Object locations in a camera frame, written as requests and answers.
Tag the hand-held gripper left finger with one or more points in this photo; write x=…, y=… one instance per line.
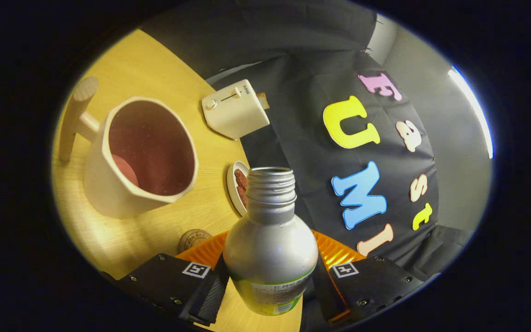
x=208, y=295

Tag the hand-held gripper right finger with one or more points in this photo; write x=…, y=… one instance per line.
x=327, y=295

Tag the round cork coaster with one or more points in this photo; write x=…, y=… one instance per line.
x=194, y=240

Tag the silver juice bottle green label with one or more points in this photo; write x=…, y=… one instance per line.
x=270, y=249

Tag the wooden table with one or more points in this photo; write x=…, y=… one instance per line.
x=155, y=230

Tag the reddish brown cookie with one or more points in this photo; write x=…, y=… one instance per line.
x=242, y=196
x=240, y=179

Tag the small white plate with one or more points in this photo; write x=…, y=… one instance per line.
x=232, y=189

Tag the cream toaster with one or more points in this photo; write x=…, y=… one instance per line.
x=235, y=113

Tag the toast slice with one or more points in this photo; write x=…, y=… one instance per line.
x=263, y=100

